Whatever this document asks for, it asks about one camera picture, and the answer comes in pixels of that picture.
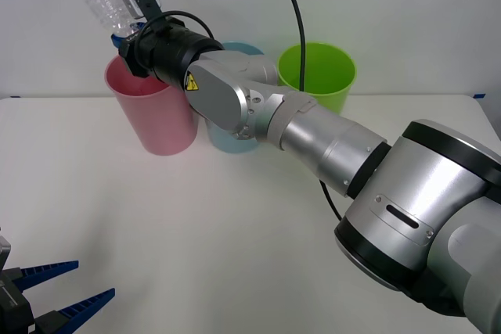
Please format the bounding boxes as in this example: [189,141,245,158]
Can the pink plastic bin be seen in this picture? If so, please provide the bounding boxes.
[103,54,198,157]

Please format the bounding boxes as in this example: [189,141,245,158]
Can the pale blue plastic bin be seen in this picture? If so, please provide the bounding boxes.
[203,41,267,154]

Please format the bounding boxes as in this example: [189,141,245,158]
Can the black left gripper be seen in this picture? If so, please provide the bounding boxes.
[0,260,116,334]

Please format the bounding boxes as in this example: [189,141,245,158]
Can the green plastic bin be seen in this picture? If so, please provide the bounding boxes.
[276,41,357,116]

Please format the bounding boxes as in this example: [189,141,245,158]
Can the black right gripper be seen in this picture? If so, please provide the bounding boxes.
[110,22,157,79]

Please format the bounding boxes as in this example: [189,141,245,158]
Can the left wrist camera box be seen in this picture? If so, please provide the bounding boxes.
[0,234,12,271]

